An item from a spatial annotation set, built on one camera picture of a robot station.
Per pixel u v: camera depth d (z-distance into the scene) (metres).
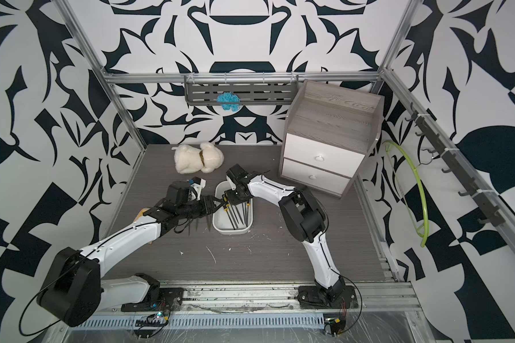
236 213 0.95
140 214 0.91
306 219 0.56
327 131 0.83
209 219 0.94
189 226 0.73
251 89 0.94
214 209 0.76
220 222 0.92
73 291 0.41
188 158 0.99
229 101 0.91
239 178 0.77
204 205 0.73
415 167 0.69
